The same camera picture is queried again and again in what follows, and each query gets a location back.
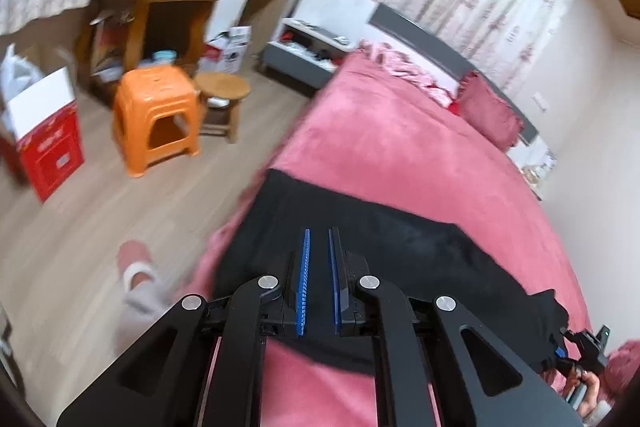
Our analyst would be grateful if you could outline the grey white bed headboard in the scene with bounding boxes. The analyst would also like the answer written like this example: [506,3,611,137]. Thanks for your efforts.
[369,1,541,148]

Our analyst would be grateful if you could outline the red ruffled pillow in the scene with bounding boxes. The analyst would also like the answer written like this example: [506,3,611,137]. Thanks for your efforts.
[456,71,523,152]

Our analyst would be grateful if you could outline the person's right hand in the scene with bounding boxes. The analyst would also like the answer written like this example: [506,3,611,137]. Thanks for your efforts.
[562,369,615,425]

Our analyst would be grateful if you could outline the white printed carton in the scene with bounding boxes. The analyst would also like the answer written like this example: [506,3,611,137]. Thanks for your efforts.
[199,26,252,75]

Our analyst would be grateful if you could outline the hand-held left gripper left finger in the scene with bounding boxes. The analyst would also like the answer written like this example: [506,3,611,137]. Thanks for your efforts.
[56,228,312,427]

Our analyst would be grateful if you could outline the white plastic bag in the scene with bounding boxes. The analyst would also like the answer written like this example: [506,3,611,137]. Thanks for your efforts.
[0,44,46,108]

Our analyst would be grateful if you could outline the wooden desk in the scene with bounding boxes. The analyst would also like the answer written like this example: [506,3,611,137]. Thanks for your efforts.
[75,0,221,108]

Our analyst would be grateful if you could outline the black blanket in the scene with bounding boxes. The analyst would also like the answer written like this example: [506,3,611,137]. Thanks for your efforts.
[214,168,571,378]

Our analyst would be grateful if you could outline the orange plastic stool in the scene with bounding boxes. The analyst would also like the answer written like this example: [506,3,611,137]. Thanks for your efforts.
[112,67,203,178]

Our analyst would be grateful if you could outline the pink floral cloth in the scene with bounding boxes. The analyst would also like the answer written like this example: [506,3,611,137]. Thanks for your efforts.
[357,41,458,108]

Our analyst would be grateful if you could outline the pink slipper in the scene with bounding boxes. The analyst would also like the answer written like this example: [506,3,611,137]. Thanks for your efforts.
[117,241,158,280]

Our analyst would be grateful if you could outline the round wooden stool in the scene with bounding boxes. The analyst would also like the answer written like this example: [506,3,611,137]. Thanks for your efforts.
[192,72,252,144]

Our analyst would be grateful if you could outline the red and white cardboard box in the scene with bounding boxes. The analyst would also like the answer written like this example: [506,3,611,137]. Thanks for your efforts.
[0,44,86,204]

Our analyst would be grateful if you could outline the white and wood cabinet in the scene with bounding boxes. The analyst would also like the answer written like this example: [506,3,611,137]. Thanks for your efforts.
[205,0,296,58]

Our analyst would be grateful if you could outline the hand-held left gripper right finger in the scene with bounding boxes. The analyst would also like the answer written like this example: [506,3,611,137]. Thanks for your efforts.
[327,228,585,427]

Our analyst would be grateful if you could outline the grey white nightstand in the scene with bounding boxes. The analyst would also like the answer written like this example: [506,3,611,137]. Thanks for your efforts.
[257,0,378,90]

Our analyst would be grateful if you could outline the pink bed blanket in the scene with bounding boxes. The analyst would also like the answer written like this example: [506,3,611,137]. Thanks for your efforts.
[187,49,593,427]

